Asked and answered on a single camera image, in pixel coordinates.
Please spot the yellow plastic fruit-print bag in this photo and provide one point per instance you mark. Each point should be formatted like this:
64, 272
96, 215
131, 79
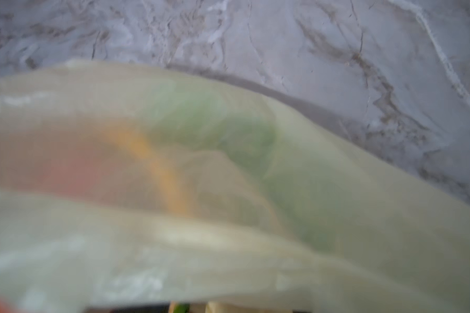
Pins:
327, 227

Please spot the green toy grape bunch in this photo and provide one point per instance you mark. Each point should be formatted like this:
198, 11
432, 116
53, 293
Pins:
209, 120

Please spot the yellow toy banana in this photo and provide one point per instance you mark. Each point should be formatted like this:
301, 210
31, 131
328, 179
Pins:
135, 143

